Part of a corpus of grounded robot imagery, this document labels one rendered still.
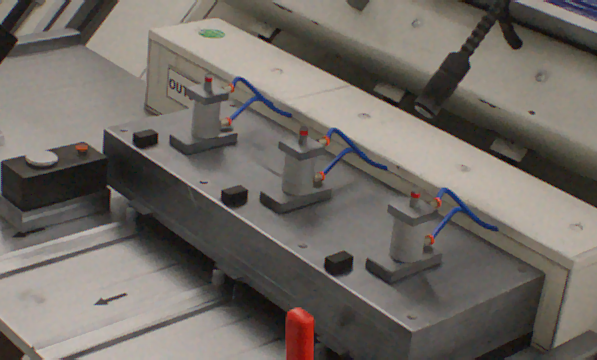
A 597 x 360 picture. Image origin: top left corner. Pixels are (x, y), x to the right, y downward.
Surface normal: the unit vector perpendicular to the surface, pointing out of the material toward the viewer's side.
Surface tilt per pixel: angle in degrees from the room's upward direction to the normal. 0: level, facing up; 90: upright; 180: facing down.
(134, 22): 90
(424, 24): 90
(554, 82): 90
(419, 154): 42
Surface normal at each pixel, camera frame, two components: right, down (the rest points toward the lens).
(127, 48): -0.47, -0.44
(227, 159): 0.11, -0.89
